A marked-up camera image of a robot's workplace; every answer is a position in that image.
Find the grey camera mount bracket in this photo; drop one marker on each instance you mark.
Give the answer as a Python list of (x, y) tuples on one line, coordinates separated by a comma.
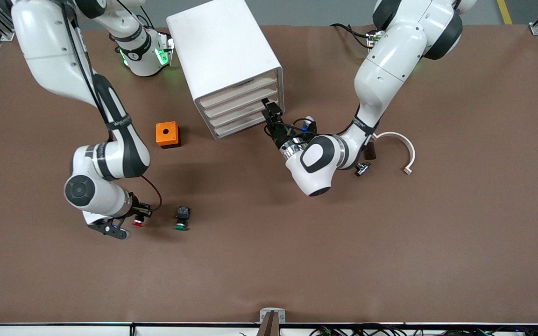
[(272, 315)]

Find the green push button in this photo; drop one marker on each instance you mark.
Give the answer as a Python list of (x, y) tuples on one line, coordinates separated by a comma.
[(183, 213)]

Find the orange box with hole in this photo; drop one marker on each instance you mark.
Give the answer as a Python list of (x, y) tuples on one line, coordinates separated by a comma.
[(160, 135)]

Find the brown terminal block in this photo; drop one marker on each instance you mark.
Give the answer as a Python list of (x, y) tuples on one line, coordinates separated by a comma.
[(371, 152)]

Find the brown paper table cover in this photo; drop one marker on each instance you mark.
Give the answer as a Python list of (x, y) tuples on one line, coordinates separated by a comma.
[(297, 233)]

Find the white curved bracket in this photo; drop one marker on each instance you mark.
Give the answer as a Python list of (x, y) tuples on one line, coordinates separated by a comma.
[(412, 151)]

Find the right arm black camera bracket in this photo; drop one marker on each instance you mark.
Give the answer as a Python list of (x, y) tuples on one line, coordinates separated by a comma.
[(108, 228)]

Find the red push button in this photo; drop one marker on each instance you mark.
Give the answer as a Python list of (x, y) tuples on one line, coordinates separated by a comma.
[(137, 224)]

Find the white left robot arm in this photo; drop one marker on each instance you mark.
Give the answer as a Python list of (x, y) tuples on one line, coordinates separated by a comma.
[(390, 60)]

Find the silver key switch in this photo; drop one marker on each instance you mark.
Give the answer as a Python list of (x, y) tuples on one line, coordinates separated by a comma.
[(363, 170)]

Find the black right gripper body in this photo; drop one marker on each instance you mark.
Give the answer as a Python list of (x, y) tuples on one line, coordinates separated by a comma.
[(139, 212)]

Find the table edge frame rail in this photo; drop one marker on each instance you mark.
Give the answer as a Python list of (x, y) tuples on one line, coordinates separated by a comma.
[(63, 326)]

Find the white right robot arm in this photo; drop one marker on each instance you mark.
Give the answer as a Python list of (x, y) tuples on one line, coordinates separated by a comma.
[(40, 46)]

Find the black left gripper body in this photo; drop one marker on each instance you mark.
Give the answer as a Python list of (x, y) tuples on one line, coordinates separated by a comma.
[(279, 136)]

